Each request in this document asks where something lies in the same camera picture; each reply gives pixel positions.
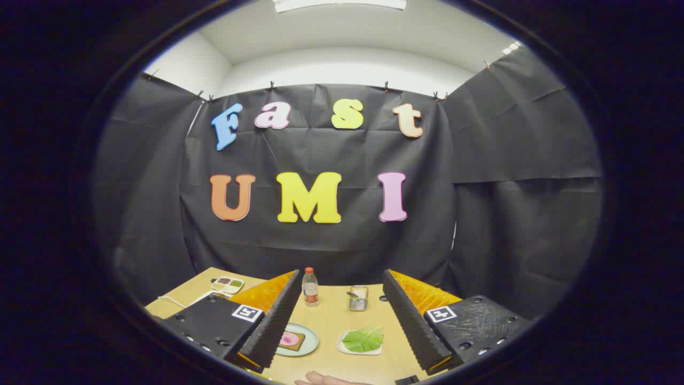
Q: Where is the brown bread slice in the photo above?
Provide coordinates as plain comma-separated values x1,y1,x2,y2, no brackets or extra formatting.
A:
278,332,306,352

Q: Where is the black backdrop cloth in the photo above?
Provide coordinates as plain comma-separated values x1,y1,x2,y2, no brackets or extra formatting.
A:
94,45,604,321

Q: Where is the small white square plate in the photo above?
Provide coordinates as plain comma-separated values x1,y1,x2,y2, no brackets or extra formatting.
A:
337,327,384,356

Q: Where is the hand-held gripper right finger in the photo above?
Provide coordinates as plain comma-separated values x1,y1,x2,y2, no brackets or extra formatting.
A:
383,269,535,375

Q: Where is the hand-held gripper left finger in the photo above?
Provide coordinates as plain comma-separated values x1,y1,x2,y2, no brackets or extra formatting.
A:
159,269,303,374

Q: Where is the metal wire utensil holder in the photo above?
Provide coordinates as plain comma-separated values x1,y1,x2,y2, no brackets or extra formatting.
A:
347,286,369,312

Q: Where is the clear bottle with red cap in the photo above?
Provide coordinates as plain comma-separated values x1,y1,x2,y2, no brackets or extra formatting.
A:
302,267,320,307

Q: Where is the long ceiling light panel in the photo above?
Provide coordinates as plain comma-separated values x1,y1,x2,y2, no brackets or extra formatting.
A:
273,0,408,13

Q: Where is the green lettuce leaf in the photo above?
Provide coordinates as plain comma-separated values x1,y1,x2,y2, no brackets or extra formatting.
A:
342,326,384,353

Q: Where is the light green round plate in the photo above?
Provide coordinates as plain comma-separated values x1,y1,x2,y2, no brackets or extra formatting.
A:
276,322,320,357

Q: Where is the white divided condiment tray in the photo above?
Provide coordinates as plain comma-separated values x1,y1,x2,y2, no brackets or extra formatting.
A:
211,276,245,295

